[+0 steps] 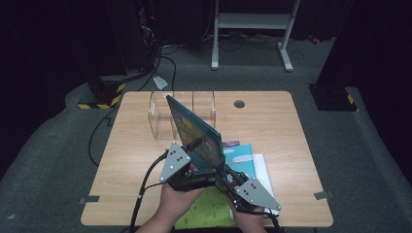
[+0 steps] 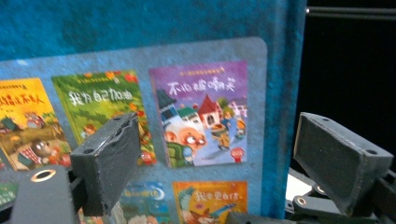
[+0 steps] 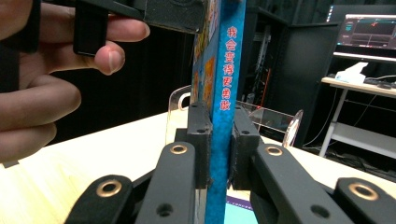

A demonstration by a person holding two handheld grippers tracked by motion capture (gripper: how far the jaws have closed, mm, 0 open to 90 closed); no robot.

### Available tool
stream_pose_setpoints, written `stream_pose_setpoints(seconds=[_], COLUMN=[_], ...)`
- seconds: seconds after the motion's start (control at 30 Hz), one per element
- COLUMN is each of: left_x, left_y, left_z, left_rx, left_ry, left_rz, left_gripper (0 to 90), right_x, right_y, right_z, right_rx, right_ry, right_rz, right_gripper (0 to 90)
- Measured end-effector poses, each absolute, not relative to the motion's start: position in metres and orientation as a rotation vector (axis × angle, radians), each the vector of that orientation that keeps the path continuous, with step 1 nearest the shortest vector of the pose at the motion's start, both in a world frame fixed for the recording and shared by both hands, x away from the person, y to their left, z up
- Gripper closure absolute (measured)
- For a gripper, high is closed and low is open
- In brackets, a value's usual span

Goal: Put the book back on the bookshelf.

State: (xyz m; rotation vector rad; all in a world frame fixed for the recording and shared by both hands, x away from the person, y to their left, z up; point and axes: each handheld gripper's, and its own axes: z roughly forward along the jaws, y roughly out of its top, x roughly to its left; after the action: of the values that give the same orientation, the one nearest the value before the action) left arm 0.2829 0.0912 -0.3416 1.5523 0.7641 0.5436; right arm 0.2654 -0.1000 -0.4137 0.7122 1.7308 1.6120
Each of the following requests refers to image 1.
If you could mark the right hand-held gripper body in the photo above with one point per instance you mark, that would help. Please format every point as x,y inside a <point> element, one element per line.
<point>257,195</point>

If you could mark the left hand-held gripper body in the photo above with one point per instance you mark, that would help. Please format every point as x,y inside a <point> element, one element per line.
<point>173,161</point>

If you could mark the teal and green picture book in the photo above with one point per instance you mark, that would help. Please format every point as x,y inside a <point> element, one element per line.
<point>207,210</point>

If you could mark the clear acrylic book rack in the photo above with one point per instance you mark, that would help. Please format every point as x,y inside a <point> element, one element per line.
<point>158,116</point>

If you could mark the person's right hand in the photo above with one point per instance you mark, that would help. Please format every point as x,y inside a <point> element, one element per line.
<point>249,221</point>

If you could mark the person's left hand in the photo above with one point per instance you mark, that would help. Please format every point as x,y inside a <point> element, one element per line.
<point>176,204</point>

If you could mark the grey tape piece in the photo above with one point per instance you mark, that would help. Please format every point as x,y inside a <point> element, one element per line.
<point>89,199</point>
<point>323,195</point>

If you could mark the white paper scrap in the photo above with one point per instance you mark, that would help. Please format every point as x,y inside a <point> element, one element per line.
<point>160,83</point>

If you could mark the black stand base yellow-striped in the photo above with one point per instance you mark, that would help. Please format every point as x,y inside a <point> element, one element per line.
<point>333,98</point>
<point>103,93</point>

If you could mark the black computer rack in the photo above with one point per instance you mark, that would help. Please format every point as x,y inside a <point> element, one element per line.
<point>136,32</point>

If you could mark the white metal stand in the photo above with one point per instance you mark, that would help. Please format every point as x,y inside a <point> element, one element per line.
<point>252,21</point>

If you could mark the small red object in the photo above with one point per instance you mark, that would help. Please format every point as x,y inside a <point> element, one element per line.
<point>313,39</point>

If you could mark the small grey tape scrap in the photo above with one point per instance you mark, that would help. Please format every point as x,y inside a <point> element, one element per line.
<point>11,216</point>

